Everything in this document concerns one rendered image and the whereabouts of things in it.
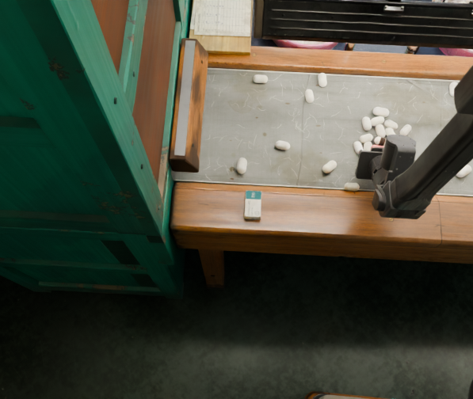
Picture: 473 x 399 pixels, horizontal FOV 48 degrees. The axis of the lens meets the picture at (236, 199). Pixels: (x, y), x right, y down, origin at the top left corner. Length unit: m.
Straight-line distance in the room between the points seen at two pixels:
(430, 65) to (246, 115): 0.46
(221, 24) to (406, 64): 0.46
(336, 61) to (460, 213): 0.46
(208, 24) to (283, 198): 0.48
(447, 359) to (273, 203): 1.04
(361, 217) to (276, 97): 0.36
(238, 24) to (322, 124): 0.32
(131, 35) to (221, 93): 0.59
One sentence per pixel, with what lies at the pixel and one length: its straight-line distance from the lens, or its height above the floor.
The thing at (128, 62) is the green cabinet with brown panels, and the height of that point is 1.27.
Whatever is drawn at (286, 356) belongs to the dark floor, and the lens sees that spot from 1.88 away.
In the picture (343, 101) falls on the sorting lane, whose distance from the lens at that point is 1.33.
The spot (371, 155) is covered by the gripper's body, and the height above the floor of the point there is 0.83.
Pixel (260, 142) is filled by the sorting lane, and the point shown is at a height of 0.74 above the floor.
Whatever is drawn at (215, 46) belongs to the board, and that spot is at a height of 0.78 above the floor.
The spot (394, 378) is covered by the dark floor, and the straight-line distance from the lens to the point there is 1.94.
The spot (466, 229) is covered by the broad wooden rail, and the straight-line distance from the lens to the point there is 1.25.
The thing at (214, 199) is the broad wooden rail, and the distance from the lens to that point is 1.17.
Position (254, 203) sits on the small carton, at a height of 0.78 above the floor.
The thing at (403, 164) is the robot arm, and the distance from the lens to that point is 1.05.
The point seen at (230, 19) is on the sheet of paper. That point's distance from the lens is 1.38.
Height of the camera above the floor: 1.87
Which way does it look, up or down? 71 degrees down
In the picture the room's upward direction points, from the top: 2 degrees clockwise
